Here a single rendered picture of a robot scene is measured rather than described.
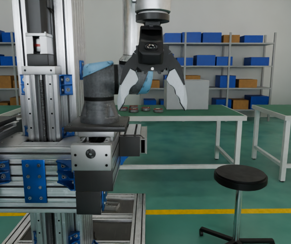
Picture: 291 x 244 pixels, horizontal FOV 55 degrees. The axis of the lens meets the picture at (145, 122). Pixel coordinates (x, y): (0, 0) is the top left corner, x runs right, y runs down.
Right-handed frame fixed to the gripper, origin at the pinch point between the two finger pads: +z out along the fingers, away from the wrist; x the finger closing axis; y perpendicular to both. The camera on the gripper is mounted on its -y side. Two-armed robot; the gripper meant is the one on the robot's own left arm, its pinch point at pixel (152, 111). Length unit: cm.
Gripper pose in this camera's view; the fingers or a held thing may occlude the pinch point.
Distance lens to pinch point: 60.8
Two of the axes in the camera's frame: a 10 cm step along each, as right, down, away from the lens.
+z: 0.0, 9.8, 1.9
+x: -10.0, 0.0, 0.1
